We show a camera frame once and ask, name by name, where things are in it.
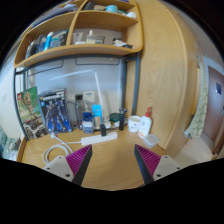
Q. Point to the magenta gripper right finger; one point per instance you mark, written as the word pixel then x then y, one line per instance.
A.
pixel 152 166

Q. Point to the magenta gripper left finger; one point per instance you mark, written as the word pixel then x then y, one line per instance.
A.
pixel 72 167

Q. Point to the black charger plug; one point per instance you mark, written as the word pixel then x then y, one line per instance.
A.
pixel 102 130

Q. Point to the clear plastic container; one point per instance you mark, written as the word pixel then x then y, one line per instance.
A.
pixel 150 140

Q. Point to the white power strip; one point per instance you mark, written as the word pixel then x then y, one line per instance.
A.
pixel 98 138

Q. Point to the white lotion pump bottle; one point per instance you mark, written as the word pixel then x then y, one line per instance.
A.
pixel 145 124

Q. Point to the white cream jar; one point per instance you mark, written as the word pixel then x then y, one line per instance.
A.
pixel 133 123

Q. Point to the blue small box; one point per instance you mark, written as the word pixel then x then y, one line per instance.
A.
pixel 87 122

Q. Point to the black electric shaver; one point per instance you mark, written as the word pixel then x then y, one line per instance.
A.
pixel 122 118

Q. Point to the patterned hanging towel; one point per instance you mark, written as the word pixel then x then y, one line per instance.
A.
pixel 197 122

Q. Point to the green round tin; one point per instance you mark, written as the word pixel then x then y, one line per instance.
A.
pixel 114 117

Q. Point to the light blue tall box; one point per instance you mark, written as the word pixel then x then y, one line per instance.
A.
pixel 97 115

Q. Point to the blue robot model box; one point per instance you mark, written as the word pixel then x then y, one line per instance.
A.
pixel 54 111

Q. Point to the green Lego box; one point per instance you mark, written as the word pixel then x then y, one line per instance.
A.
pixel 30 114

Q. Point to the brown door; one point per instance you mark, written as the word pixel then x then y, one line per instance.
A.
pixel 215 103

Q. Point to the glass perfume bottle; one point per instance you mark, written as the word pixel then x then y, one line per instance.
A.
pixel 90 39

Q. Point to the blue tube on shelf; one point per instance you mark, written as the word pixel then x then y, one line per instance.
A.
pixel 48 41

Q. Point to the teal tape roll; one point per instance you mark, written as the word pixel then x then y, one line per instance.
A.
pixel 112 8

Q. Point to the black wall plug adapter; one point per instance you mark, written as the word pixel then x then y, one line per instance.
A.
pixel 79 97

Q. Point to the wooden wall shelf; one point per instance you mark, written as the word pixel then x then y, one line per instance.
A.
pixel 123 34

